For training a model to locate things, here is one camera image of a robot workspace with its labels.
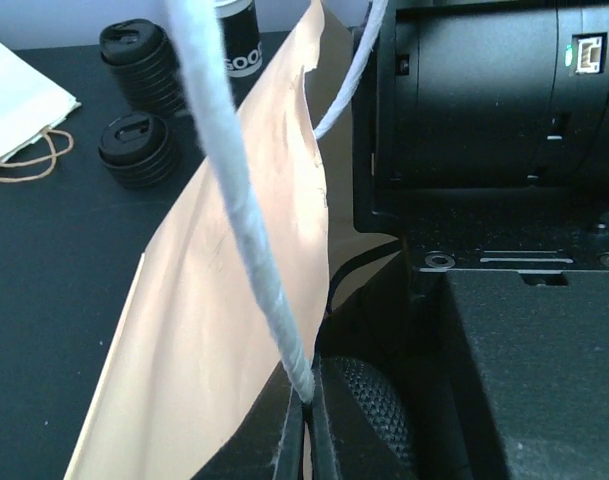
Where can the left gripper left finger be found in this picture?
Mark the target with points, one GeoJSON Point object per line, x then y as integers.
{"type": "Point", "coordinates": [267, 445]}

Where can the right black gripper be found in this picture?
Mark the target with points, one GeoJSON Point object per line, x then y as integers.
{"type": "Point", "coordinates": [504, 366]}

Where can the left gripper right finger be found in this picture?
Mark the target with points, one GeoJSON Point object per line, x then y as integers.
{"type": "Point", "coordinates": [358, 424]}

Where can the orange paper bag white handles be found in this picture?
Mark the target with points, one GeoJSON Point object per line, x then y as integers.
{"type": "Point", "coordinates": [191, 352]}

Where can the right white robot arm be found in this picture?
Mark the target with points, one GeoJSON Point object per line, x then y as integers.
{"type": "Point", "coordinates": [482, 127]}

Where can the black cup lid stack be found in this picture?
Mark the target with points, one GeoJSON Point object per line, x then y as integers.
{"type": "Point", "coordinates": [139, 150]}

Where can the black lidded cup right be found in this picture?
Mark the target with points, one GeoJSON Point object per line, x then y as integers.
{"type": "Point", "coordinates": [141, 59]}

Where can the right stack paper cups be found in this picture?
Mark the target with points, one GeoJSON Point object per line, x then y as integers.
{"type": "Point", "coordinates": [243, 51]}

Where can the tan paper bag brown handles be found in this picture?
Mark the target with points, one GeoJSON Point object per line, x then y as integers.
{"type": "Point", "coordinates": [32, 106]}

